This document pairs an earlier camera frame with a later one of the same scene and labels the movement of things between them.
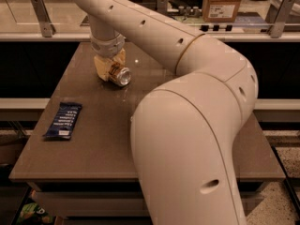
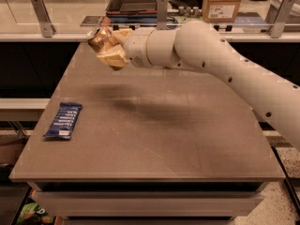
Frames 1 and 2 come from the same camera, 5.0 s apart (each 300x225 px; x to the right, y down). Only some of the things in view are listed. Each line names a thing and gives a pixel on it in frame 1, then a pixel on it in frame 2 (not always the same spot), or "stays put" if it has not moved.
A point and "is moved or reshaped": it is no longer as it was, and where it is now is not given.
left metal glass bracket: (47, 28) stays put
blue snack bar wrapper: (63, 122) stays put
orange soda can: (121, 76) is moved or reshaped
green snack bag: (35, 214) stays put
